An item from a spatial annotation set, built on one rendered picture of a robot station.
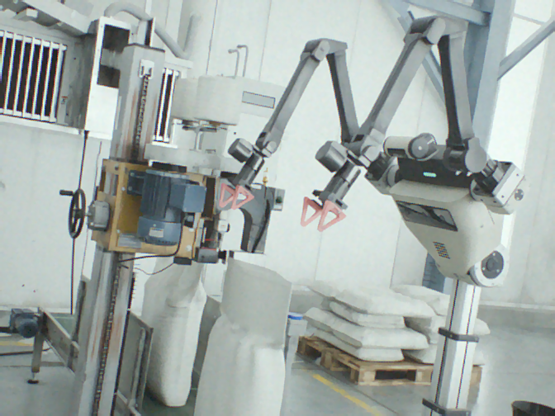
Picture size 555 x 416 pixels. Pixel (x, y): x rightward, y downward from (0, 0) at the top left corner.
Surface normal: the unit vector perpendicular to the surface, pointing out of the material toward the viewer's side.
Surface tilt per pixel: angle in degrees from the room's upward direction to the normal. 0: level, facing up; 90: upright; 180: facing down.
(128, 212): 90
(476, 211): 90
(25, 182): 90
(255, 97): 90
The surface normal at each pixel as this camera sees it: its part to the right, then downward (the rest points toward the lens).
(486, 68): 0.47, 0.12
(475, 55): -0.86, -0.11
